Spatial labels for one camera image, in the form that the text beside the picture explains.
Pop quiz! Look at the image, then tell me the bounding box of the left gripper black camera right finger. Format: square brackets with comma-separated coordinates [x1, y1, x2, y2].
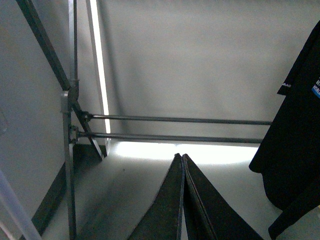
[182, 154, 262, 240]

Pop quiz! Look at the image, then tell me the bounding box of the left gripper black camera left finger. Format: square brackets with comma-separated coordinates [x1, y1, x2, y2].
[128, 153, 186, 240]

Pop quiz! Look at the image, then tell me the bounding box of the black printed t-shirt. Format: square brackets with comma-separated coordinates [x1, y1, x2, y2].
[249, 25, 320, 239]

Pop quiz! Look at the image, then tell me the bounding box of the lower metal rack rod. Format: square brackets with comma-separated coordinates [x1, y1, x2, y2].
[71, 131, 262, 144]

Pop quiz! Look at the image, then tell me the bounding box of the metal rack rod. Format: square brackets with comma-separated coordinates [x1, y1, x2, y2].
[71, 131, 262, 144]
[81, 111, 272, 126]

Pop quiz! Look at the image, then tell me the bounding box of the upper metal rack rod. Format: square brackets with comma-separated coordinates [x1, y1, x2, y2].
[81, 111, 272, 126]

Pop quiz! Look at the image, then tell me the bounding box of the perforated black rack upright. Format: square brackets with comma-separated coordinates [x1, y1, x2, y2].
[16, 0, 103, 159]

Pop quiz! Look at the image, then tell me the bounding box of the grey rack vertical post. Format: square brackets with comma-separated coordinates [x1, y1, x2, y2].
[60, 0, 79, 240]

